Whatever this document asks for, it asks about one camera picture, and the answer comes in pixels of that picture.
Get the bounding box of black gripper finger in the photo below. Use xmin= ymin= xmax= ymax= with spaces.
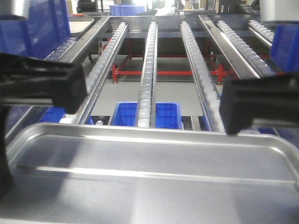
xmin=0 ymin=53 xmax=87 ymax=114
xmin=219 ymin=74 xmax=299 ymax=135

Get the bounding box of silver ribbed metal tray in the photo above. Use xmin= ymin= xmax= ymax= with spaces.
xmin=0 ymin=123 xmax=299 ymax=224

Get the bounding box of beige tray far left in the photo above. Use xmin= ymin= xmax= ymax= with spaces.
xmin=69 ymin=17 xmax=94 ymax=37

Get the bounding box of right white roller track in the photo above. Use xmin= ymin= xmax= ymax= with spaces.
xmin=180 ymin=21 xmax=225 ymax=133

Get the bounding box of white roller track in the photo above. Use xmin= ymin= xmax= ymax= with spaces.
xmin=135 ymin=22 xmax=158 ymax=128
xmin=180 ymin=21 xmax=225 ymax=133
xmin=59 ymin=22 xmax=128 ymax=124

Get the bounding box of far right roller track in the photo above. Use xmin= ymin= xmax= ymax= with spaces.
xmin=217 ymin=20 xmax=276 ymax=78

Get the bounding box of far left roller track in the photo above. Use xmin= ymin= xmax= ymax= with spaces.
xmin=45 ymin=37 xmax=76 ymax=62

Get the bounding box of blue bin lower left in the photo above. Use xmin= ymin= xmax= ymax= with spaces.
xmin=38 ymin=106 xmax=94 ymax=126

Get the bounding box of blue bin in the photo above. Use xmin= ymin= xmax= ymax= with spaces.
xmin=38 ymin=106 xmax=94 ymax=126
xmin=0 ymin=0 xmax=71 ymax=59
xmin=270 ymin=23 xmax=299 ymax=73

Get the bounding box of blue bin upper left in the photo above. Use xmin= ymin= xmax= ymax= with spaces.
xmin=0 ymin=0 xmax=71 ymax=59

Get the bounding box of blue bin upper right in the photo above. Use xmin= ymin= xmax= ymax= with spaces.
xmin=270 ymin=23 xmax=299 ymax=73

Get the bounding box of outermost right roller track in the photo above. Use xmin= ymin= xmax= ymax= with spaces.
xmin=248 ymin=20 xmax=274 ymax=48

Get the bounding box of left white roller track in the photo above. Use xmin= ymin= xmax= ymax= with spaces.
xmin=59 ymin=22 xmax=128 ymax=124

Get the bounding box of small blue bin below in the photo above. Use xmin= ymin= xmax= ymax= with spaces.
xmin=111 ymin=101 xmax=183 ymax=129

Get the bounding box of middle white roller track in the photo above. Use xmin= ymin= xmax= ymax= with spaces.
xmin=135 ymin=22 xmax=158 ymax=128

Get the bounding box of right steel divider rail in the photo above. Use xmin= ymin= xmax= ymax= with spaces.
xmin=199 ymin=15 xmax=264 ymax=79

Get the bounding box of steel divider rail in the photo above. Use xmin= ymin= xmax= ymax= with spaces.
xmin=199 ymin=15 xmax=264 ymax=79
xmin=5 ymin=16 xmax=109 ymax=143

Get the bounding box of left steel divider rail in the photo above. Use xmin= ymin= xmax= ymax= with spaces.
xmin=5 ymin=16 xmax=109 ymax=143

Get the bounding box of red metal floor frame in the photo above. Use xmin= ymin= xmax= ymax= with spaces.
xmin=99 ymin=38 xmax=285 ymax=84

